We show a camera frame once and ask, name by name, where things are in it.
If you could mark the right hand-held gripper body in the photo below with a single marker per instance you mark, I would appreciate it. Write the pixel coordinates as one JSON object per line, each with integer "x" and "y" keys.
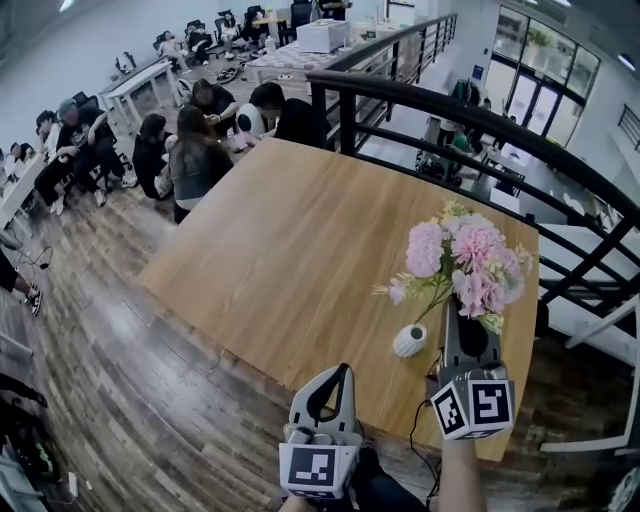
{"x": 492, "y": 405}

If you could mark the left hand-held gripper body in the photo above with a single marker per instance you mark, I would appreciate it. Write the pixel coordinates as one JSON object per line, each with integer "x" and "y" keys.
{"x": 310, "y": 465}

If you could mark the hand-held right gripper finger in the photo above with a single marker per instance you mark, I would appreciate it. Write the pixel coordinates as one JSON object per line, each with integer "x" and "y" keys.
{"x": 492, "y": 352}
{"x": 447, "y": 345}

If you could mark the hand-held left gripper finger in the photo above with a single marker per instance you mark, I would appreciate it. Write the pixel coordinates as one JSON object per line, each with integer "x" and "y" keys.
{"x": 350, "y": 405}
{"x": 302, "y": 405}

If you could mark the white ribbed vase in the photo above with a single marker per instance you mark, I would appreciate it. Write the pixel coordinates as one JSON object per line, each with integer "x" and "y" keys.
{"x": 407, "y": 342}

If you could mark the pink flowers bunch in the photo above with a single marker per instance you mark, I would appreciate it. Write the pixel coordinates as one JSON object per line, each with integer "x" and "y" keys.
{"x": 475, "y": 245}

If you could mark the person's left forearm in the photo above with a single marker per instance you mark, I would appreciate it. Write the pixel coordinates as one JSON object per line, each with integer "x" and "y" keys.
{"x": 297, "y": 505}

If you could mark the person's right forearm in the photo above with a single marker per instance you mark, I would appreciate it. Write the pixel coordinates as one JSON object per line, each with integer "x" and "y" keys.
{"x": 462, "y": 480}

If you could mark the person's black trousers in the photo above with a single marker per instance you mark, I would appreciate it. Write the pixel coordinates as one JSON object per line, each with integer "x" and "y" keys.
{"x": 385, "y": 490}

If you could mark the wooden table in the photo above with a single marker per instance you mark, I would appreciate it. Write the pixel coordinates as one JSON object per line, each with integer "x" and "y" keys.
{"x": 300, "y": 250}

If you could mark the floral seat cushion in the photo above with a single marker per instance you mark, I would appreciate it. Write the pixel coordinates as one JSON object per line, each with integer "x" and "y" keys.
{"x": 627, "y": 492}

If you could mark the white long table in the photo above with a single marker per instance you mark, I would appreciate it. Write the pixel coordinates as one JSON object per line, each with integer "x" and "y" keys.
{"x": 540, "y": 175}

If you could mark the white power adapter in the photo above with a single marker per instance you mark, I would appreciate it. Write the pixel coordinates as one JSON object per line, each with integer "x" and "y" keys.
{"x": 73, "y": 485}

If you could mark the black metal railing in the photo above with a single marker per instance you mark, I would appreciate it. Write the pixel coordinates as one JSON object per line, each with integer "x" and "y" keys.
{"x": 631, "y": 120}
{"x": 347, "y": 125}

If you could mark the black-framed glass door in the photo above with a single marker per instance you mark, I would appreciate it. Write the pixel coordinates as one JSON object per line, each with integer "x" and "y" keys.
{"x": 535, "y": 105}

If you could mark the black green bag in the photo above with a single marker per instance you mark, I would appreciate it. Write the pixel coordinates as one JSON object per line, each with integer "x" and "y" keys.
{"x": 40, "y": 460}

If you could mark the white oval device black face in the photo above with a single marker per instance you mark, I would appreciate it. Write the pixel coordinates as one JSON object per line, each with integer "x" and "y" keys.
{"x": 252, "y": 120}

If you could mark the black pendant lamp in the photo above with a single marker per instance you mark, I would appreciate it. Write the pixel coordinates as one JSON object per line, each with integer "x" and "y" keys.
{"x": 627, "y": 60}

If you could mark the checkered cloth counter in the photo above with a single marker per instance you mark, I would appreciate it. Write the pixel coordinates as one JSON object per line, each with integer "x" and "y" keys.
{"x": 295, "y": 60}

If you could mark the white microwave oven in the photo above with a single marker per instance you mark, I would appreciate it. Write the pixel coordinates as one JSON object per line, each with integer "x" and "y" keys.
{"x": 320, "y": 37}

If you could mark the dark round tray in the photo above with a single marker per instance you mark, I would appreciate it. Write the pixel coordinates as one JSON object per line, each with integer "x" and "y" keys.
{"x": 231, "y": 75}

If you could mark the white plastic jug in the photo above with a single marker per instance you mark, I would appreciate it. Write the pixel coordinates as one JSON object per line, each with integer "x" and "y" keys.
{"x": 270, "y": 45}

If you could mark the black office chair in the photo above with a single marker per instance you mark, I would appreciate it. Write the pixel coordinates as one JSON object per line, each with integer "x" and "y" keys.
{"x": 300, "y": 15}

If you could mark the yellow table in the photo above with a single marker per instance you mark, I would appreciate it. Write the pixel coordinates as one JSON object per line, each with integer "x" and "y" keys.
{"x": 272, "y": 22}

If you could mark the white desk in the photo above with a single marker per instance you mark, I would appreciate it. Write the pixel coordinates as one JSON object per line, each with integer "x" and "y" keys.
{"x": 140, "y": 72}

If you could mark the white black backpack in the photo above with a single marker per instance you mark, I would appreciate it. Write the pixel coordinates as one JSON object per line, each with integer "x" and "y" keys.
{"x": 125, "y": 62}

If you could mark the white ceiling tube light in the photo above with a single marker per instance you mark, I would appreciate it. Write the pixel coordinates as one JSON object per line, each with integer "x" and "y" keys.
{"x": 67, "y": 5}

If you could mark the blue wall sign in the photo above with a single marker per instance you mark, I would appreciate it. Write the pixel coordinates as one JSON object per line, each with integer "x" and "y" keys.
{"x": 477, "y": 72}

